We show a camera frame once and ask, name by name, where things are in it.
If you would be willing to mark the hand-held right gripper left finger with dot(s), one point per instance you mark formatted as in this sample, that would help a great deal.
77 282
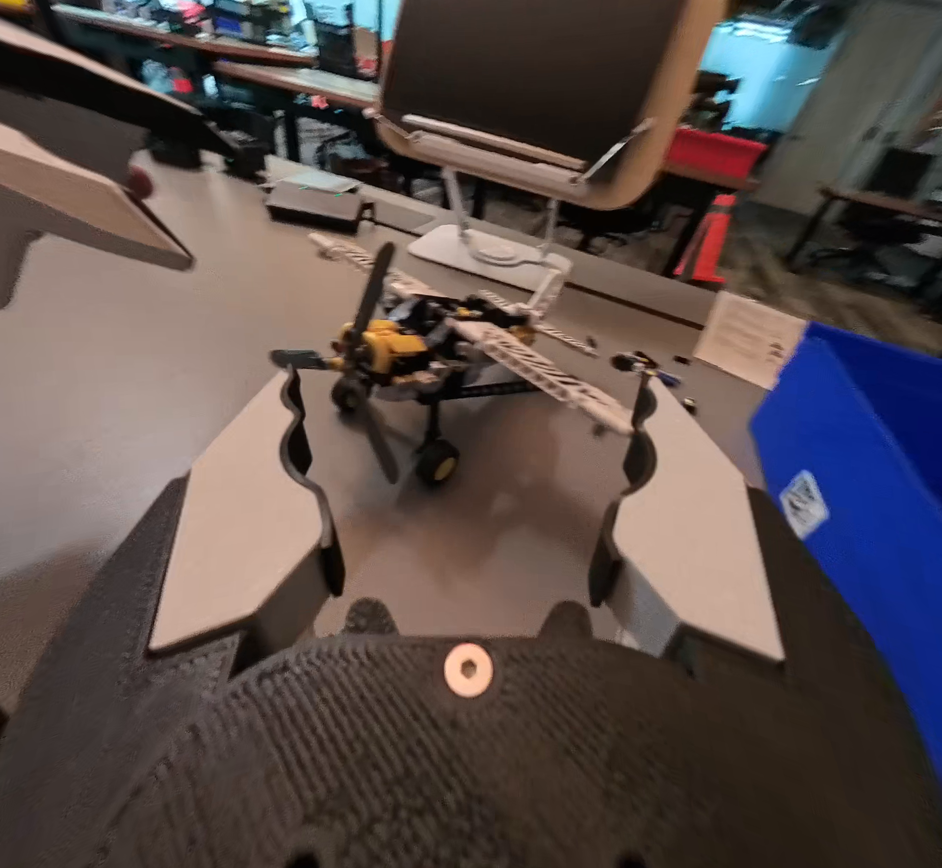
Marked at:
243 537

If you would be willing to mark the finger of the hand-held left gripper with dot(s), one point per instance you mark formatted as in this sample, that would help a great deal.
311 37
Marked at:
73 84
88 206

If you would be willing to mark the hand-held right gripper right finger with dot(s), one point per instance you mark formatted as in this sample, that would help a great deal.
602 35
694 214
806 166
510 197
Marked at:
692 537

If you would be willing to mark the yellow white lego airplane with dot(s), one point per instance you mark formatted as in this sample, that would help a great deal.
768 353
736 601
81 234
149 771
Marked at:
397 353

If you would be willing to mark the cluster of small lego pieces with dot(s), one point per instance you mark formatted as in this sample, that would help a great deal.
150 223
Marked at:
640 362

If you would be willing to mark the blue plastic bin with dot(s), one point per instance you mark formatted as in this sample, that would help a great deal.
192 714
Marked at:
868 478

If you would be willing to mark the printed paper sheet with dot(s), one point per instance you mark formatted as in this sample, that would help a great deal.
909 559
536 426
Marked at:
750 338

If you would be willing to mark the black flat power box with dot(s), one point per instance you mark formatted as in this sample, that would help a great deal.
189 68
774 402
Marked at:
313 210

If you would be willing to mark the grey flat device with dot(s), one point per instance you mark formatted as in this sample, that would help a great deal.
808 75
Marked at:
316 182

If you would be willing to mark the orange traffic cone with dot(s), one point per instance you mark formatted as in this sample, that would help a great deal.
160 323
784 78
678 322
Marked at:
710 243

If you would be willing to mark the black slim device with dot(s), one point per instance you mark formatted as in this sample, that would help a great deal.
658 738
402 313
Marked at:
405 217

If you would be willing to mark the wooden office desk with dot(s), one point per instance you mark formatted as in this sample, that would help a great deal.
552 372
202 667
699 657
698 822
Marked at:
883 204

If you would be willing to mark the red storage bin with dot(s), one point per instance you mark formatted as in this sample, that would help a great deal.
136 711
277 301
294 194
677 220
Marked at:
714 153

